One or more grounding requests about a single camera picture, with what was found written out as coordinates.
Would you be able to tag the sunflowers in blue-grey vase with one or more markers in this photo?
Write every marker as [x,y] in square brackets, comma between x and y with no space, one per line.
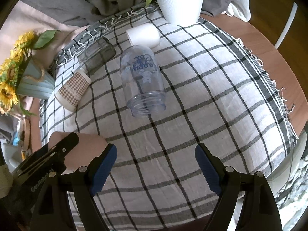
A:
[22,76]

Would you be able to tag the checkered paper cup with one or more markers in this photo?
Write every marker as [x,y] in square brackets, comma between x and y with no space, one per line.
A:
[71,92]

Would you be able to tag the pink curtain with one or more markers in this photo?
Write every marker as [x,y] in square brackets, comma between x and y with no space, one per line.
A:
[24,18]

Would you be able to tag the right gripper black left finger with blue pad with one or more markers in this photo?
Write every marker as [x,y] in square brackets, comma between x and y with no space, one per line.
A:
[88,181]

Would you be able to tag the clear printed plastic jar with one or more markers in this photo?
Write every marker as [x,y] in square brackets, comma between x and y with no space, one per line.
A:
[142,81]

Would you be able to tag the round wooden stand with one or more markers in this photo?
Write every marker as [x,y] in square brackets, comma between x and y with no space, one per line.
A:
[26,133]

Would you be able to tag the white plastic cup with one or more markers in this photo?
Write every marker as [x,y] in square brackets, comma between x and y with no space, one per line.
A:
[146,34]

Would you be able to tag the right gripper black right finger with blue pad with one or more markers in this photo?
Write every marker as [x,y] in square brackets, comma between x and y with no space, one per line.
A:
[224,181]

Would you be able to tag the pink plastic cup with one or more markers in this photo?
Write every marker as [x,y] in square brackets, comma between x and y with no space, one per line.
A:
[79,149]

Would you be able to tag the black white checkered tablecloth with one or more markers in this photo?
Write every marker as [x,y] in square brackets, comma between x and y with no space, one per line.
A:
[217,93]

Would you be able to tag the white storage box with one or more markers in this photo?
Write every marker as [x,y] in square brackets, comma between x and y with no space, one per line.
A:
[12,155]

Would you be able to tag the white curved floor lamp pole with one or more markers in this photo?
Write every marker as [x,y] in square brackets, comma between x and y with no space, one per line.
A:
[287,26]

